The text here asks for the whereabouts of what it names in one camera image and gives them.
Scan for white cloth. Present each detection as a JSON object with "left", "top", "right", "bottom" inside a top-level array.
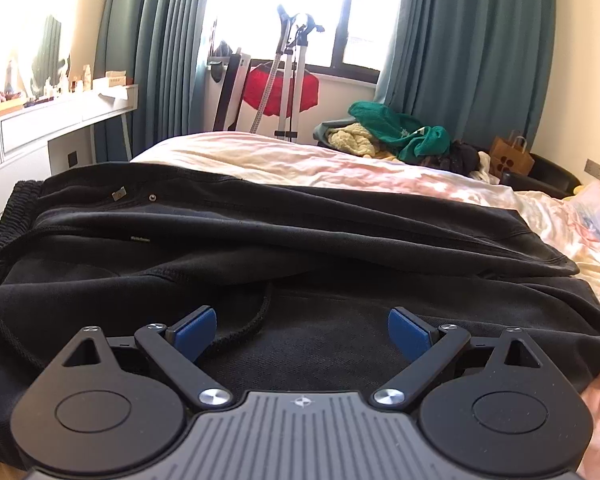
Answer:
[{"left": 469, "top": 152, "right": 501, "bottom": 185}]

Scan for black framed window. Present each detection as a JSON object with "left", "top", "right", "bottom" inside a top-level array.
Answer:
[{"left": 200, "top": 0, "right": 406, "bottom": 73}]

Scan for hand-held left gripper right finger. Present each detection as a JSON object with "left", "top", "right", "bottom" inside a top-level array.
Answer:
[{"left": 372, "top": 306, "right": 546, "bottom": 407}]

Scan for teal curtain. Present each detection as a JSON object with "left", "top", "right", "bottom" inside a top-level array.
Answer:
[
  {"left": 375, "top": 0, "right": 556, "bottom": 148},
  {"left": 94, "top": 0, "right": 216, "bottom": 163}
]

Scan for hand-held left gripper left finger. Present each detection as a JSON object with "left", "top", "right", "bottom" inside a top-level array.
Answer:
[{"left": 55, "top": 306, "right": 233, "bottom": 407}]

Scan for wavy white vanity mirror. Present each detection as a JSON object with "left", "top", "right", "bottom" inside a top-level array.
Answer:
[{"left": 30, "top": 12, "right": 73, "bottom": 96}]

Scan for red cloth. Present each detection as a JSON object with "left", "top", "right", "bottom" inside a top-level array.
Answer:
[{"left": 242, "top": 61, "right": 320, "bottom": 112}]

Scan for white dressing table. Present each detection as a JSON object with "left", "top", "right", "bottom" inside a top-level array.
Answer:
[{"left": 0, "top": 84, "right": 140, "bottom": 231}]

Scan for bed with pastel duvet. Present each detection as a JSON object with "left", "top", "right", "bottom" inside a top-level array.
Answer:
[{"left": 0, "top": 130, "right": 600, "bottom": 480}]

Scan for orange tray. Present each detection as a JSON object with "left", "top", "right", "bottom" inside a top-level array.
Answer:
[{"left": 0, "top": 95, "right": 26, "bottom": 121}]

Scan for dark clothes pile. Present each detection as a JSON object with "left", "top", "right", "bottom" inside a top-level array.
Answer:
[{"left": 425, "top": 140, "right": 481, "bottom": 173}]

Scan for brown paper bag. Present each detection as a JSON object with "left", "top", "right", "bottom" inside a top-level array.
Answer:
[{"left": 489, "top": 130, "right": 536, "bottom": 176}]

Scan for yellow knit garment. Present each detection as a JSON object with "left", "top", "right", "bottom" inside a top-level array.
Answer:
[{"left": 326, "top": 122, "right": 401, "bottom": 161}]

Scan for black hanging cloth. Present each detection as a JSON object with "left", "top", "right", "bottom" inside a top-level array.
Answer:
[{"left": 210, "top": 40, "right": 235, "bottom": 83}]

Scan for garment steamer stand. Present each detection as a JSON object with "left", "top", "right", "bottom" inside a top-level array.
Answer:
[{"left": 250, "top": 4, "right": 326, "bottom": 142}]

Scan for black pants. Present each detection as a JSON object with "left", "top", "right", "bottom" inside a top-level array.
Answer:
[{"left": 0, "top": 162, "right": 600, "bottom": 471}]

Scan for green garment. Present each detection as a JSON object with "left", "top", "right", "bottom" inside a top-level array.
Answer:
[{"left": 349, "top": 101, "right": 452, "bottom": 163}]

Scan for white folded panel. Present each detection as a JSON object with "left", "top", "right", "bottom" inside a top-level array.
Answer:
[{"left": 212, "top": 49, "right": 252, "bottom": 133}]

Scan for black leather sofa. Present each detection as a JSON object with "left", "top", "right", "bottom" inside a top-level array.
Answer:
[{"left": 472, "top": 145, "right": 583, "bottom": 201}]

